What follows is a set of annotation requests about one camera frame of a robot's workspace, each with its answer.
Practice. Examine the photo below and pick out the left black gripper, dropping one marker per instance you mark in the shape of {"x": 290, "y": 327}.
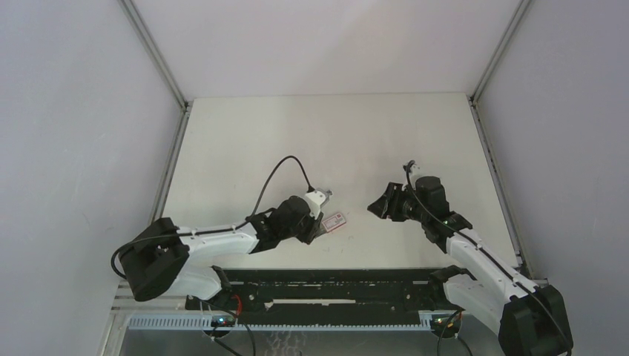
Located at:
{"x": 313, "y": 228}

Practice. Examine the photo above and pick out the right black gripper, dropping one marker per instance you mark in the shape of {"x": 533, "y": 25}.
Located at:
{"x": 386, "y": 206}

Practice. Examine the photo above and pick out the red white staple box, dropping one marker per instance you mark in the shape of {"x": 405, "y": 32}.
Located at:
{"x": 333, "y": 222}

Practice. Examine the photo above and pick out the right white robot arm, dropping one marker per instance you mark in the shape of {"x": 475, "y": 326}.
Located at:
{"x": 528, "y": 319}

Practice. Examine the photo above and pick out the left green circuit board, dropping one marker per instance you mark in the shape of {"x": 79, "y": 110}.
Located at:
{"x": 223, "y": 322}

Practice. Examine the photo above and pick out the green circuit board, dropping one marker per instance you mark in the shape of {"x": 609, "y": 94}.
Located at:
{"x": 439, "y": 323}
{"x": 223, "y": 322}

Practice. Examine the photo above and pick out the right green circuit board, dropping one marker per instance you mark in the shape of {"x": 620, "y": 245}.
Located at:
{"x": 439, "y": 323}

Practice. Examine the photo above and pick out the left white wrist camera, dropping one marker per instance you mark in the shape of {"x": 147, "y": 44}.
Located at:
{"x": 316, "y": 199}

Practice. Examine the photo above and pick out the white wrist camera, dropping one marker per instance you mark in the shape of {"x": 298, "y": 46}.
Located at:
{"x": 316, "y": 199}
{"x": 412, "y": 171}

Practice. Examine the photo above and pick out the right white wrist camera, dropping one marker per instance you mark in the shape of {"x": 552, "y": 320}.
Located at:
{"x": 412, "y": 171}

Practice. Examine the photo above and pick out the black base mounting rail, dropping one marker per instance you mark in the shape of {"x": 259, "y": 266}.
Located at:
{"x": 333, "y": 296}

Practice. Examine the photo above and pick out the white slotted cable duct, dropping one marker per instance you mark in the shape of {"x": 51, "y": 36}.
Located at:
{"x": 189, "y": 322}

